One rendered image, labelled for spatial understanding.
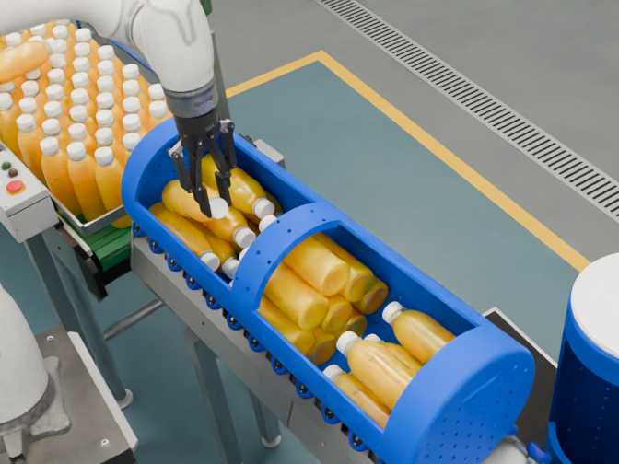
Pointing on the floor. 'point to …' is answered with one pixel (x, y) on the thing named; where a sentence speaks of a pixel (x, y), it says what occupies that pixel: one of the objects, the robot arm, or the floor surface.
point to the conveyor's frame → (70, 274)
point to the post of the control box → (52, 283)
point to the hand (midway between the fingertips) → (213, 194)
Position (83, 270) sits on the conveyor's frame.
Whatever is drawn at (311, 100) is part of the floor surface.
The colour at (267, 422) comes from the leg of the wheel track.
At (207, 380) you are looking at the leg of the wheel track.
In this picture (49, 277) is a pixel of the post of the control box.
